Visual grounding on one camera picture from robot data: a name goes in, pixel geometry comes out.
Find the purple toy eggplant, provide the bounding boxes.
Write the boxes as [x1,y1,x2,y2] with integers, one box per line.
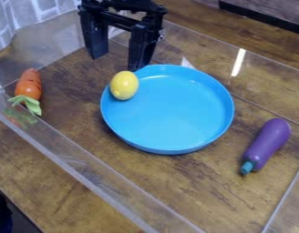
[240,118,292,175]

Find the orange toy carrot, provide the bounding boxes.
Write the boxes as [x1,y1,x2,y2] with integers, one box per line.
[8,68,43,116]

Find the yellow toy lemon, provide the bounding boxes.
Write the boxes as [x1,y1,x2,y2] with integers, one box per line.
[110,71,139,100]

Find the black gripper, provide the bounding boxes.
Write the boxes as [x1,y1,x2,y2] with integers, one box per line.
[79,0,169,71]

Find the clear acrylic enclosure wall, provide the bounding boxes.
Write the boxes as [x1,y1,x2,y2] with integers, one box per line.
[0,0,299,233]

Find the blue round tray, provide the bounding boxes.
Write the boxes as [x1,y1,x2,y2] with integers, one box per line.
[102,65,235,155]

